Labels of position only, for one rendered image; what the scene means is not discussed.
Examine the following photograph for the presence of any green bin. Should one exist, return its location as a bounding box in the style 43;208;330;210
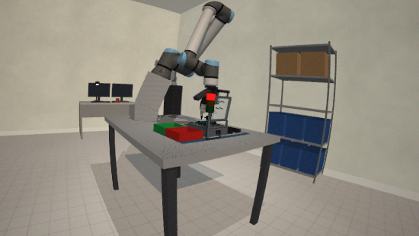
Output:
154;123;184;136

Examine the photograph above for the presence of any red bin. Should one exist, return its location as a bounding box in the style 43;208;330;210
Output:
165;126;203;142

